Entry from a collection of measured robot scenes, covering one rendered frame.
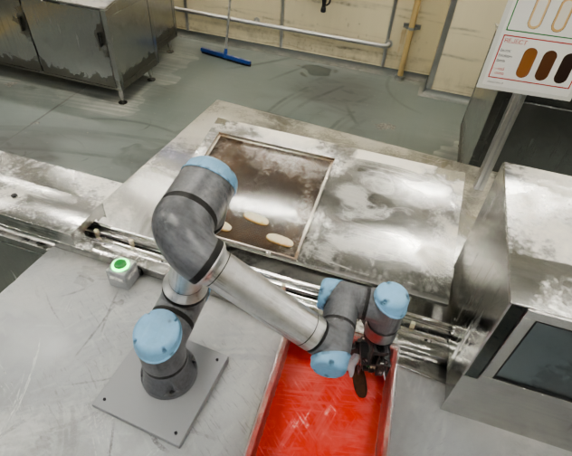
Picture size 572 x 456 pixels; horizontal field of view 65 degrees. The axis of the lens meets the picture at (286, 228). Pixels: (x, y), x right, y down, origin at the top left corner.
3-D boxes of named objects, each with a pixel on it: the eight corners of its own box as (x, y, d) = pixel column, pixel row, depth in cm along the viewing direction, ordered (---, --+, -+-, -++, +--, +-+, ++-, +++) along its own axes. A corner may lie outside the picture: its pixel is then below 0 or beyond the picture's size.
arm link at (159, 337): (131, 370, 113) (119, 344, 104) (156, 326, 123) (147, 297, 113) (176, 383, 112) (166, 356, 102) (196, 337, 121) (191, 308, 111)
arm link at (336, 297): (313, 308, 94) (366, 321, 92) (325, 268, 102) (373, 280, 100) (310, 327, 100) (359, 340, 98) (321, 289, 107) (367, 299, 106)
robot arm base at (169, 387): (175, 410, 117) (169, 394, 110) (129, 383, 121) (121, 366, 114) (208, 363, 126) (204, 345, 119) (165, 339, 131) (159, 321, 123)
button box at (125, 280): (109, 291, 150) (102, 270, 142) (123, 274, 155) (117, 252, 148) (131, 298, 148) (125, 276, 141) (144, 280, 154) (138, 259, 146)
